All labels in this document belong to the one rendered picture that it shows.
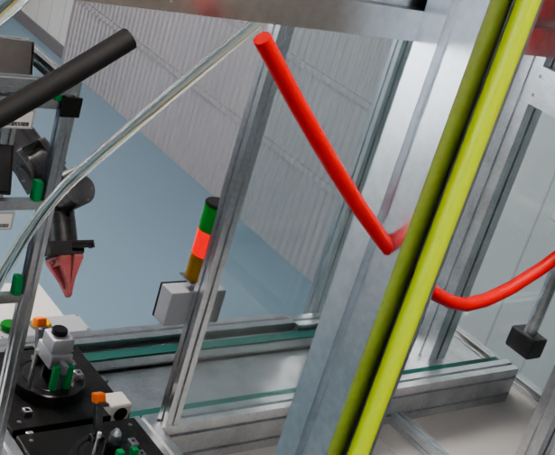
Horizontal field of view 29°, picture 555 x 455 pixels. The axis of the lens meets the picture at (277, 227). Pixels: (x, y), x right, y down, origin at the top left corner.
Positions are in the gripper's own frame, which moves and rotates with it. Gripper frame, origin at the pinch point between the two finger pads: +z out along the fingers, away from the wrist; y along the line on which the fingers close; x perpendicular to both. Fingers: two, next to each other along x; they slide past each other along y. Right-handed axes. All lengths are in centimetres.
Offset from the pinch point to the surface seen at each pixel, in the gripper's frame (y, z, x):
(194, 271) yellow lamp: 17.5, -0.4, -16.1
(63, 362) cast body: 0.4, 12.3, 5.7
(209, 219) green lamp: 17.6, -8.6, -22.9
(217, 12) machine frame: -58, 2, -136
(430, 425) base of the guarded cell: 93, 36, 6
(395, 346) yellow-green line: -42, 20, -128
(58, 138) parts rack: -19.9, -17.3, -41.9
